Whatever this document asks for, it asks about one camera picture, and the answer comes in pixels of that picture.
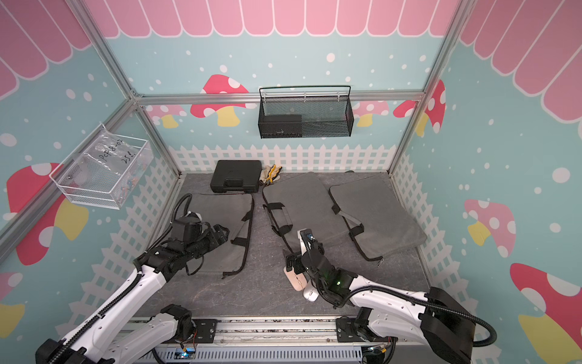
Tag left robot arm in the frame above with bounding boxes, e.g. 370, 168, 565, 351
35, 213, 230, 363

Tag black box in basket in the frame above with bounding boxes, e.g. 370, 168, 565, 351
259, 115, 303, 139

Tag black mounting plate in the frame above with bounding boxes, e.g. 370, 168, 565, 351
335, 316, 393, 343
180, 318, 218, 345

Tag black wire mesh basket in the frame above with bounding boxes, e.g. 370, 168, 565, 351
259, 85, 355, 138

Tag yellow black pliers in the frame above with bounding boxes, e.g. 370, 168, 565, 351
259, 165, 283, 186

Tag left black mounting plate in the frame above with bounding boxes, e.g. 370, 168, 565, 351
180, 318, 218, 345

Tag white wire basket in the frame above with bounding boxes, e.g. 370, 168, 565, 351
49, 124, 154, 210

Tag pink mouse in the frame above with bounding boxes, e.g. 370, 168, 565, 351
283, 267, 308, 291

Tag silver mouse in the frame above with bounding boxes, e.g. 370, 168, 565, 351
303, 282, 319, 302

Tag grey laptop bag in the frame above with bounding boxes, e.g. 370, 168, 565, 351
329, 176, 427, 262
186, 194, 255, 278
262, 172, 363, 256

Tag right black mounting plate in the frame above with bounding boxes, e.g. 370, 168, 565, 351
335, 316, 393, 343

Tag clear plastic bag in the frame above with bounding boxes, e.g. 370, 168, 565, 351
67, 128, 153, 201

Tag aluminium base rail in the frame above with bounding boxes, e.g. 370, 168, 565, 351
116, 316, 423, 361

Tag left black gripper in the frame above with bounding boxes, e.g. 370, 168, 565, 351
185, 224, 230, 261

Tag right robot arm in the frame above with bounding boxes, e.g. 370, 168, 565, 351
285, 229, 498, 363

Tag black plastic tool case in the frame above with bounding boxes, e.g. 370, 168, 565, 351
210, 160, 262, 194

